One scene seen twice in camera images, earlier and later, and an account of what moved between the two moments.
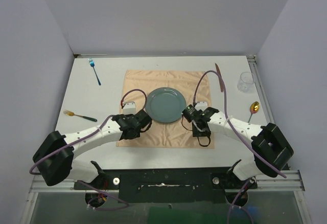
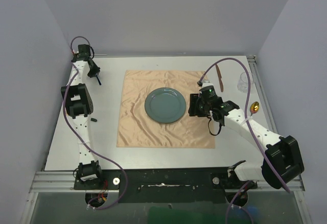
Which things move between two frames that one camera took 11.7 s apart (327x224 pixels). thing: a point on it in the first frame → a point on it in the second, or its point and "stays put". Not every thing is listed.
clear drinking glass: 246,84 stays put
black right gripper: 197,133 → 195,99
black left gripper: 127,116 → 95,71
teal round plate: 165,105 stays put
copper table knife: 220,80 stays put
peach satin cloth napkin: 173,134 stays put
